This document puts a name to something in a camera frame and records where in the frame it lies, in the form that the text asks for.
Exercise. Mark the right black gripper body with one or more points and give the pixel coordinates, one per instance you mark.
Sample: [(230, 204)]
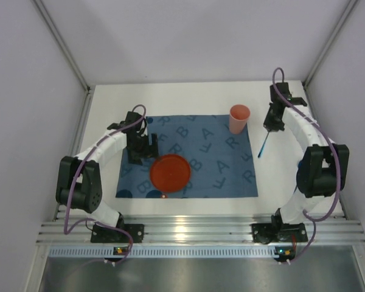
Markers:
[(274, 125)]

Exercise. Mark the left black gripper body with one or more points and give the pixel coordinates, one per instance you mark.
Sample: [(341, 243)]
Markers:
[(143, 147)]

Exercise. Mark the pink plastic cup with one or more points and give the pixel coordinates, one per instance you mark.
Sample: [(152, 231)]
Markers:
[(238, 117)]

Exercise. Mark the blue fork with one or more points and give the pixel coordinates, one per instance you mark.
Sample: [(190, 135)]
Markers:
[(263, 145)]

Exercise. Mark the red round plate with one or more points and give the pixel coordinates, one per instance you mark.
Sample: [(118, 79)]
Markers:
[(170, 173)]

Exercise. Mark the blue letter-print placemat cloth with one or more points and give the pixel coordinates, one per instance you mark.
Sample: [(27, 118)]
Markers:
[(221, 163)]

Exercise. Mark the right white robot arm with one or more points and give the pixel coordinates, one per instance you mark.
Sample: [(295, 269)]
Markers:
[(323, 168)]

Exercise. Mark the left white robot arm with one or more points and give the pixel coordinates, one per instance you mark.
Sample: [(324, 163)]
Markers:
[(79, 183)]

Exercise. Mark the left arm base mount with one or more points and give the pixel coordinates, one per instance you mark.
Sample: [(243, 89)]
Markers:
[(106, 235)]

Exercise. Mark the aluminium mounting rail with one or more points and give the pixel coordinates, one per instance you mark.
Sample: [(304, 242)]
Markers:
[(200, 221)]

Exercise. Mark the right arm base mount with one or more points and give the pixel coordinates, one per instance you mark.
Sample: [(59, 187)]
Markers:
[(266, 233)]

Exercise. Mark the perforated cable tray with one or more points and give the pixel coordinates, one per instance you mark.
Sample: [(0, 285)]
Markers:
[(169, 252)]

